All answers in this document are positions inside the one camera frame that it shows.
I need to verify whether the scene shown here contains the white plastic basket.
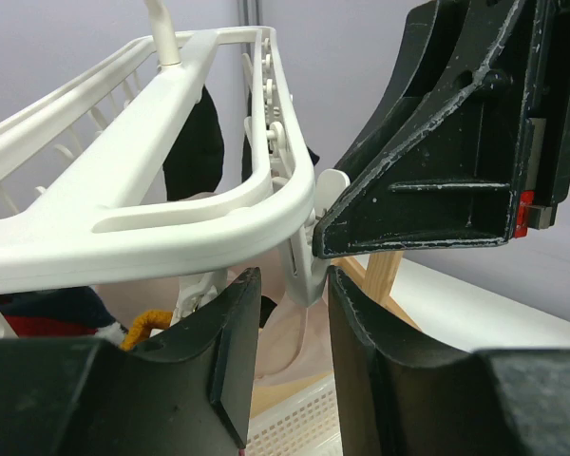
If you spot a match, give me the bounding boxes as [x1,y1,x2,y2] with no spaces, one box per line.
[245,374,343,456]

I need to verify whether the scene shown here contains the black sock on hanger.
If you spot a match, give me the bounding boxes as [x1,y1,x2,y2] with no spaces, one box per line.
[162,86,224,201]

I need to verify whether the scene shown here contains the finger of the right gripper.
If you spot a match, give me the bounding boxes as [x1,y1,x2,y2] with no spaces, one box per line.
[313,1,540,258]
[336,1,518,183]

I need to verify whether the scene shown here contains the navy santa sock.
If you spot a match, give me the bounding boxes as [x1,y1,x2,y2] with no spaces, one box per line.
[0,286,127,345]

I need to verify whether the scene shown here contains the wooden drying rack stand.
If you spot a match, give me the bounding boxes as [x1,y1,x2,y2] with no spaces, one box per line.
[250,252,418,418]

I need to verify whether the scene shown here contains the white plastic clip hanger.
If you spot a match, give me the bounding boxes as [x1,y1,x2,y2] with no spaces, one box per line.
[0,1,350,338]

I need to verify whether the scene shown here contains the aluminium corner frame profile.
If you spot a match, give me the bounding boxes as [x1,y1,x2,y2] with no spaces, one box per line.
[237,0,263,27]

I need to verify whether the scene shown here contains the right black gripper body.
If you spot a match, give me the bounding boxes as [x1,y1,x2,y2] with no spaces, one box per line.
[525,1,570,230]

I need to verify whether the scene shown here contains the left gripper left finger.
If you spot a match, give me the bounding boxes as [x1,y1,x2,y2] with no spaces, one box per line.
[0,268,261,455]

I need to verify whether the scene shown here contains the maroon orange sock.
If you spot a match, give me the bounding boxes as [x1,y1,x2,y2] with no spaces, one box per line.
[120,310,173,352]

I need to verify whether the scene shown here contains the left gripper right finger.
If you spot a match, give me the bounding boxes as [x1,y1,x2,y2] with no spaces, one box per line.
[328,266,570,455]

